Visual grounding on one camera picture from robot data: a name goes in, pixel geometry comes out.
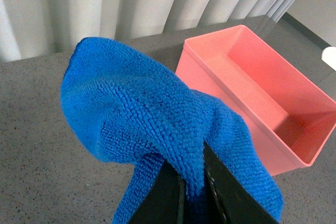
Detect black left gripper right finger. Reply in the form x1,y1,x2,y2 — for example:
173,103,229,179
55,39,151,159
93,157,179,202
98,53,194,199
204,143,278,224

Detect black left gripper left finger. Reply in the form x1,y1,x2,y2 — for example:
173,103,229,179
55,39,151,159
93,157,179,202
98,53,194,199
129,161,186,224

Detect blue microfiber cloth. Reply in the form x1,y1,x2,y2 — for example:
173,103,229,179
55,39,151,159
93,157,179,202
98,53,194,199
60,37,284,223

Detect pink plastic bin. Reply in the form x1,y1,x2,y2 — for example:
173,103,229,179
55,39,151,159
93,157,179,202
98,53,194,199
176,25,335,176

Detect white object at edge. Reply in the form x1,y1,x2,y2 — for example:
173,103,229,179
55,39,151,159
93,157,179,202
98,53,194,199
321,46,336,70

